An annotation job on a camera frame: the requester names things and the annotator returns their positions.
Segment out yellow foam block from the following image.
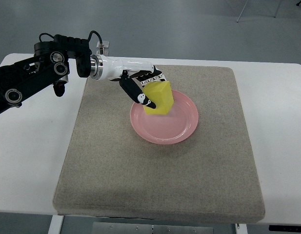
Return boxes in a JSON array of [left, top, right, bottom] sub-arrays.
[[142, 81, 174, 115]]

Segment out white table leg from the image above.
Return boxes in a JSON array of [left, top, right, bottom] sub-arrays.
[[48, 215, 64, 234]]

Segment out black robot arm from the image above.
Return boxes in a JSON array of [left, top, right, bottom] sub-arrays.
[[0, 31, 98, 114]]

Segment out metal table base plate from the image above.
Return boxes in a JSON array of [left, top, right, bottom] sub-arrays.
[[91, 222, 214, 234]]

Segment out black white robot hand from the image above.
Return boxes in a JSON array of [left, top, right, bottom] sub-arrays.
[[92, 55, 166, 109]]

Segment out beige fabric mat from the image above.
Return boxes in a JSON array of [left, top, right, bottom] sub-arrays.
[[53, 65, 265, 223]]

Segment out pink plastic plate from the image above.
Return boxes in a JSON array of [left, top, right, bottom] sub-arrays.
[[130, 90, 199, 145]]

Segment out white chair leg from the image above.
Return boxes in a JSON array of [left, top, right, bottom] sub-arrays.
[[236, 0, 249, 23]]

